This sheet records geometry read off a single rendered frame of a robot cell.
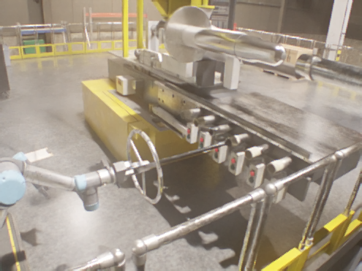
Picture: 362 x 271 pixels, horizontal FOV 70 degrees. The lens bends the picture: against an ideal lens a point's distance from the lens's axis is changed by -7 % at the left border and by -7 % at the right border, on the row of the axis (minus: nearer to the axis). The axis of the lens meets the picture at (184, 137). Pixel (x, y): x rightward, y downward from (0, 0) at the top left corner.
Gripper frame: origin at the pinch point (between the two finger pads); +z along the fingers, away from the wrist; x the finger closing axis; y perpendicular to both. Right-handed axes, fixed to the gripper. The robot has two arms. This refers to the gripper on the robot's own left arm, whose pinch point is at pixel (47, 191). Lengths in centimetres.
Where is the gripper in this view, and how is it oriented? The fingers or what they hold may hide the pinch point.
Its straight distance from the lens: 198.9
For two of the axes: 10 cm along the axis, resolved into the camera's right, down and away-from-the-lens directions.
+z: 3.6, 8.0, 4.9
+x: -4.9, -2.9, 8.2
